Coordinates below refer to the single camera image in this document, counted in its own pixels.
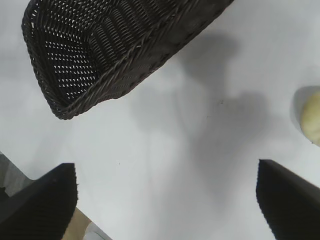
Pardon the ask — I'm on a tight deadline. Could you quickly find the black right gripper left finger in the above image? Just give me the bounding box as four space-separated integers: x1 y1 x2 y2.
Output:
0 162 79 240

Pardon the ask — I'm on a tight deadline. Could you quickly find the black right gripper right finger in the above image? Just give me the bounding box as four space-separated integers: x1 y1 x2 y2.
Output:
255 158 320 240

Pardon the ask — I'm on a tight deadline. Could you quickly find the pale yellow egg yolk pastry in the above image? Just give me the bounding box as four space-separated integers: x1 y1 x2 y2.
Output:
299 90 320 147

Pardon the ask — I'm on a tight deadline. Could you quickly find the dark brown wicker basket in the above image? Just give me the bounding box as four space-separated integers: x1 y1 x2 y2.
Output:
21 0 236 121

